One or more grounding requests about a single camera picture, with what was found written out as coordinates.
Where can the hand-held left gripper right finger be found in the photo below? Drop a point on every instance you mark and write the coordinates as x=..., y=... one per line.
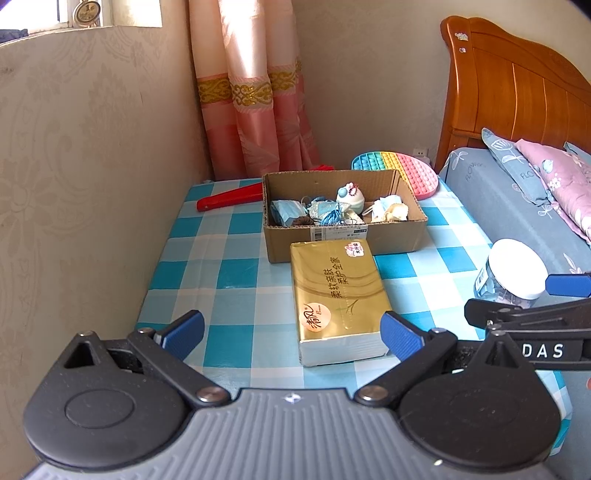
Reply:
x=401, y=337

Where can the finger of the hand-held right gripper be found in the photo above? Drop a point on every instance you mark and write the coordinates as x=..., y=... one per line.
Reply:
x=568, y=284
x=494, y=311

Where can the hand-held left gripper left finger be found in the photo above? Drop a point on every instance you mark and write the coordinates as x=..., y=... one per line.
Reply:
x=184, y=330

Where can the cream hair scrunchie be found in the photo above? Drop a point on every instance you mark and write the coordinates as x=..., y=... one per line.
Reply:
x=397, y=213

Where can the brown cardboard box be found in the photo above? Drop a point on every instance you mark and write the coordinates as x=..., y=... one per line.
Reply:
x=277, y=244

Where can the blue face mask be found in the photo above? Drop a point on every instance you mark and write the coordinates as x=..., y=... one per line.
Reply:
x=284, y=212
x=385, y=202

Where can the blue tassel sachet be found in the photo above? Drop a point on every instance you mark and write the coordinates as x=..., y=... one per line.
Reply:
x=323, y=210

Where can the brown hair scrunchie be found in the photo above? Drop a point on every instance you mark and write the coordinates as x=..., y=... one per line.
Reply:
x=302, y=222

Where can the clear jar with white lid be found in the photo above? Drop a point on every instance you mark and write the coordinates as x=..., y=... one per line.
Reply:
x=515, y=267

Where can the blue checkered tablecloth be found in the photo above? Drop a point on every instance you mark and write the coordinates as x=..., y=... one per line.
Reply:
x=212, y=258

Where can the gold tissue pack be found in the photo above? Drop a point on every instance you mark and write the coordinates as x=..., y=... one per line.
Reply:
x=332, y=295

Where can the pink floral pillow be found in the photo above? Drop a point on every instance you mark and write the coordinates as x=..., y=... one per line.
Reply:
x=558, y=175

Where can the bed with blue sheet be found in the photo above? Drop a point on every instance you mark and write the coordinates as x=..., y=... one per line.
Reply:
x=485, y=194

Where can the blue floral pillow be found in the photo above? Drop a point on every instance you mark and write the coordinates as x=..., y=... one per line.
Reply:
x=508, y=157
x=579, y=152

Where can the red folded fan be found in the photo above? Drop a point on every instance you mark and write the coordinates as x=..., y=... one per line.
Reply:
x=226, y=198

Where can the rainbow pop bubble toy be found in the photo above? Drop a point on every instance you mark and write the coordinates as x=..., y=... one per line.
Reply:
x=406, y=170

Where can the red tassel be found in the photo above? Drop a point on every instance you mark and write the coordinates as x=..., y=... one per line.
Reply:
x=323, y=167

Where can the wooden headboard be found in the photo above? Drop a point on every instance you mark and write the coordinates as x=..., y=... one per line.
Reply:
x=508, y=92

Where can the pink curtain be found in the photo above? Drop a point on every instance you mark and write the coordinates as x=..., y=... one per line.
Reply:
x=249, y=115

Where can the gold round trophy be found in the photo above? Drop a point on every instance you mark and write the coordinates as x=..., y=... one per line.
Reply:
x=87, y=11

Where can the white wall outlet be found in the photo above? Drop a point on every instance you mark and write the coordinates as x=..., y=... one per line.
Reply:
x=420, y=152

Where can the window with white frame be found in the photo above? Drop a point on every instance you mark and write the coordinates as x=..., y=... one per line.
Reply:
x=129, y=14

